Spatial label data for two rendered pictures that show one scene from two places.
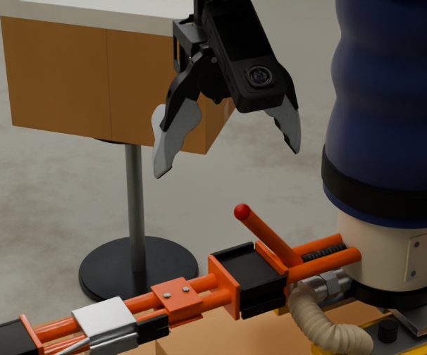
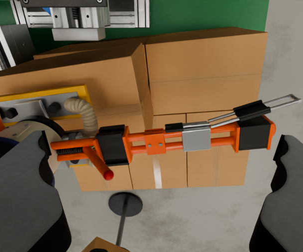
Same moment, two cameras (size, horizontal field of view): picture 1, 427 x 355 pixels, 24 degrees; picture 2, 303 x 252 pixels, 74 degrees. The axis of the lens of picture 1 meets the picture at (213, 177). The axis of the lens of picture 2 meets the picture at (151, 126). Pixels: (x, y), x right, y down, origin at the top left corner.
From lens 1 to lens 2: 0.92 m
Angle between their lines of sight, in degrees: 32
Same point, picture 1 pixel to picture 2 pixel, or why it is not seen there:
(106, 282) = (135, 203)
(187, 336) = not seen: hidden behind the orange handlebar
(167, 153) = not seen: outside the picture
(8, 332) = (248, 143)
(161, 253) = (117, 208)
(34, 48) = not seen: outside the picture
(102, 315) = (197, 141)
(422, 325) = (36, 103)
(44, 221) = (146, 228)
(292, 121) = (7, 165)
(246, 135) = (79, 242)
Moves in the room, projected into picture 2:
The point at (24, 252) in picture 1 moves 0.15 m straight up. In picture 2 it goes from (154, 219) to (154, 230)
